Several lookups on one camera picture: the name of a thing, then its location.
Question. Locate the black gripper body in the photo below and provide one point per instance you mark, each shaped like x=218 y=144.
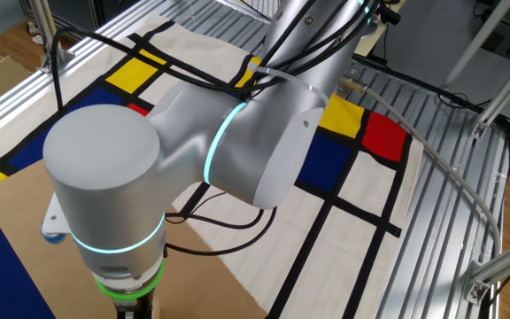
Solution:
x=144 y=310

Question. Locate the black webcam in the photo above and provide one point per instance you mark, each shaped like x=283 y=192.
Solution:
x=388 y=15

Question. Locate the grey slanted pole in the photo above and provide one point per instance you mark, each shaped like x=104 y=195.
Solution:
x=476 y=44

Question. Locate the white zip tie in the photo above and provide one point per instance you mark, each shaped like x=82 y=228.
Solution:
x=281 y=75

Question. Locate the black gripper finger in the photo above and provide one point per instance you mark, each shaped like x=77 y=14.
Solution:
x=129 y=315

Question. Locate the colour block patterned cloth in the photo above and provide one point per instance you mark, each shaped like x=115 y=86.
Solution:
x=361 y=186

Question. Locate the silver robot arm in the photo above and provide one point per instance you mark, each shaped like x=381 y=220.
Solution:
x=104 y=146

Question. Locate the brown cardboard sheet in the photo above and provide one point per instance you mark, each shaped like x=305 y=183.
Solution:
x=210 y=283

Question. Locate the tan wooden board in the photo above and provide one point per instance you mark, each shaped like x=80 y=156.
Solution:
x=368 y=46

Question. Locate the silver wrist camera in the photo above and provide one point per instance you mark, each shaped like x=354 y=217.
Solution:
x=56 y=221

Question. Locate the light wooden block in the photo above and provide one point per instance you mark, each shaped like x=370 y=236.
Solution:
x=156 y=310

